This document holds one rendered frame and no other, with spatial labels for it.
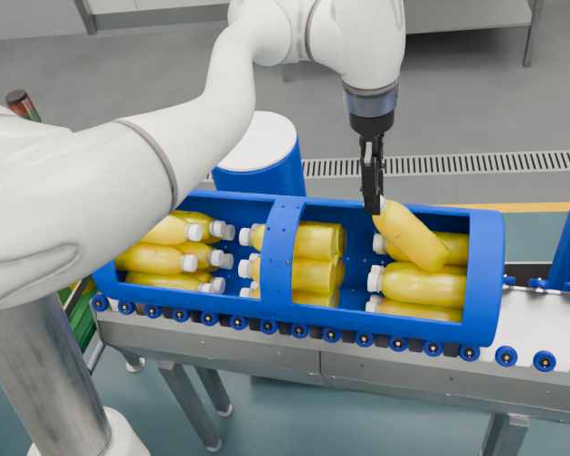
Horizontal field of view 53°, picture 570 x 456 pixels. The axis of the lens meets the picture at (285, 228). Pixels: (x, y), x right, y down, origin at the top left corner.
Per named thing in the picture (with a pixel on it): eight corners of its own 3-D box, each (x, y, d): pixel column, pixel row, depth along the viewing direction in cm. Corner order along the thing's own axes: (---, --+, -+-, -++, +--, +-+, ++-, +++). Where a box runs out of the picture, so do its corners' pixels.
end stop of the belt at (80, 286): (59, 335, 142) (53, 327, 139) (56, 334, 142) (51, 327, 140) (125, 218, 167) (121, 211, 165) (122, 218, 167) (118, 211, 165)
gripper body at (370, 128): (391, 120, 89) (391, 165, 96) (397, 89, 94) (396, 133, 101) (344, 118, 91) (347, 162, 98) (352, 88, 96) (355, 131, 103)
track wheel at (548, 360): (558, 354, 116) (556, 350, 118) (535, 351, 117) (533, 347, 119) (555, 375, 117) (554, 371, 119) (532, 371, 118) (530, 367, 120)
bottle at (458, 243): (473, 254, 116) (378, 246, 121) (470, 273, 122) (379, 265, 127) (474, 227, 121) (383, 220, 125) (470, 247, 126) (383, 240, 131)
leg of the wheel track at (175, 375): (219, 453, 213) (172, 371, 167) (204, 451, 214) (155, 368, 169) (223, 439, 216) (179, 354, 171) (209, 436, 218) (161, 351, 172)
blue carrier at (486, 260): (486, 372, 121) (506, 299, 99) (118, 321, 143) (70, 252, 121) (488, 263, 138) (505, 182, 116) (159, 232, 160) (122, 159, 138)
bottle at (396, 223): (421, 254, 122) (362, 201, 114) (449, 240, 118) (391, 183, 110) (422, 279, 117) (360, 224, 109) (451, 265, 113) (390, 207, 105)
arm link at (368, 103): (403, 57, 90) (402, 89, 95) (346, 57, 92) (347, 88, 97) (396, 91, 84) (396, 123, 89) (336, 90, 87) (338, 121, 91)
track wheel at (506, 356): (519, 349, 118) (517, 346, 120) (496, 346, 119) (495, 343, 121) (517, 369, 119) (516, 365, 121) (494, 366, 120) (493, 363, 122)
